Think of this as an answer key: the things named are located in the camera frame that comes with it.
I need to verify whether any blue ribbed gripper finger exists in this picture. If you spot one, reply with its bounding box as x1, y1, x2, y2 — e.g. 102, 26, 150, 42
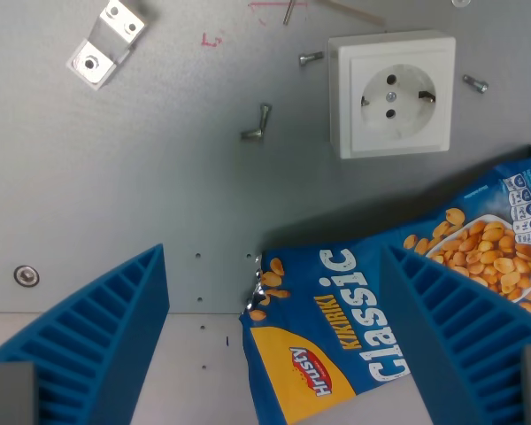
0, 243, 171, 425
380, 244, 531, 425

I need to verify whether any countersunk bolt in plate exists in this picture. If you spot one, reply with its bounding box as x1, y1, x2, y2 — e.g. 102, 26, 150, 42
13, 265, 41, 288

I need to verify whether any blue peanut snack bag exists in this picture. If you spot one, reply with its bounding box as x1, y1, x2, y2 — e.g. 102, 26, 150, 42
240, 144, 531, 425

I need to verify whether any wooden stick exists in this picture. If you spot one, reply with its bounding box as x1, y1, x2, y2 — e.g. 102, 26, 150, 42
317, 0, 387, 26

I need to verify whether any white wall power socket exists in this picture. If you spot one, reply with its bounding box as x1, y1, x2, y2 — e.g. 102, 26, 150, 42
327, 29, 458, 160

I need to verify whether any metal angle bracket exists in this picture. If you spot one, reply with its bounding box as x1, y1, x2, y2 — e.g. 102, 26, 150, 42
65, 0, 148, 92

